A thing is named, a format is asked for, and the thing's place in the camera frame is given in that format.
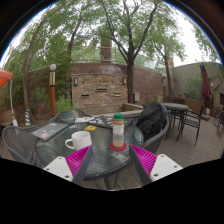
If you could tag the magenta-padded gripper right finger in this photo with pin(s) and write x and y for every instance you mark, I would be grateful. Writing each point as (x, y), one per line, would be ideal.
(145, 160)

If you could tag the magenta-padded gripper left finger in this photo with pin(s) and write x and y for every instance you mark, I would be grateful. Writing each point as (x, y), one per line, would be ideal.
(77, 161)

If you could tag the green-capped brown drink bottle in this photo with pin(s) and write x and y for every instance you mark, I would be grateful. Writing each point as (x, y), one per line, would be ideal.
(118, 131)

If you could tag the white ceramic mug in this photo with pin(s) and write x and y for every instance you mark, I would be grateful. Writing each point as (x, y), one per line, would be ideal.
(81, 140)

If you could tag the grey wicker chair with jacket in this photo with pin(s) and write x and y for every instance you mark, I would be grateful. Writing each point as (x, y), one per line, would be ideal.
(156, 141)

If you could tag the small colourful sticker sheet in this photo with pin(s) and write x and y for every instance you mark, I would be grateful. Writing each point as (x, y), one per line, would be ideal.
(76, 126)

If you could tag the yellow card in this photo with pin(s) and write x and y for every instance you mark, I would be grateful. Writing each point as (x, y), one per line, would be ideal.
(90, 127)

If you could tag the black jacket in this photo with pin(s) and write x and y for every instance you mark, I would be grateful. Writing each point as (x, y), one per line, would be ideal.
(151, 120)

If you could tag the grey laptop with stickers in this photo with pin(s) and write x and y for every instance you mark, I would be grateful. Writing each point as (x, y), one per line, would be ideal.
(48, 131)

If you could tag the white printed booklet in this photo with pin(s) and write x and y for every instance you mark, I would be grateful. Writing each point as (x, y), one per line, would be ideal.
(84, 119)

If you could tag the black laptop with stickers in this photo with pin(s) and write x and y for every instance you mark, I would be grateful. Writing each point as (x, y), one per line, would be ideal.
(101, 122)

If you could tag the potted green plant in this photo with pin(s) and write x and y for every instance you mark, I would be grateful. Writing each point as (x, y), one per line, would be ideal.
(65, 106)

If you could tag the black metal patio chair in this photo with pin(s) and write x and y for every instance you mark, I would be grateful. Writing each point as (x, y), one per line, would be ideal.
(192, 122)

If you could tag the dark round patio table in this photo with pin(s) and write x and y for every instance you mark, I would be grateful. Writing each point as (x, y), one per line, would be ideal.
(175, 106)

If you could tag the grey wicker armchair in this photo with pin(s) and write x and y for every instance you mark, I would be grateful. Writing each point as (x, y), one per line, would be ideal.
(18, 141)

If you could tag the blue yellow striped cone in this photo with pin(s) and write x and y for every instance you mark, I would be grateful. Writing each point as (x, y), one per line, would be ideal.
(27, 117)

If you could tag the dark-trunked tree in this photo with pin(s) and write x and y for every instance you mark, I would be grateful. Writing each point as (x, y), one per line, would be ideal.
(130, 83)

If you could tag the white umbrella pole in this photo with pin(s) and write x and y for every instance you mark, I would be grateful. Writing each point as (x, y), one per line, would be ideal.
(11, 100)

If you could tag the closed maroon patio umbrella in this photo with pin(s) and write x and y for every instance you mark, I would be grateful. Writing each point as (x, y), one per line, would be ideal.
(206, 86)

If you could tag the orange patio umbrella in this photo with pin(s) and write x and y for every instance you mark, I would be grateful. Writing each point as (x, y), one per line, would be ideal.
(5, 77)

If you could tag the globe-topped wooden lamp post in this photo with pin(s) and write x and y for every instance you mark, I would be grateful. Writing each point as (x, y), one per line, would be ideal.
(52, 96)

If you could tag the slim wooden lamp post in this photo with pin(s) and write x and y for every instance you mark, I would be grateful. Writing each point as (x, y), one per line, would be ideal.
(164, 90)

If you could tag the wall lantern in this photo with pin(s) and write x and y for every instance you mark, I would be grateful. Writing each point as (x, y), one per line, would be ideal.
(124, 81)
(75, 81)

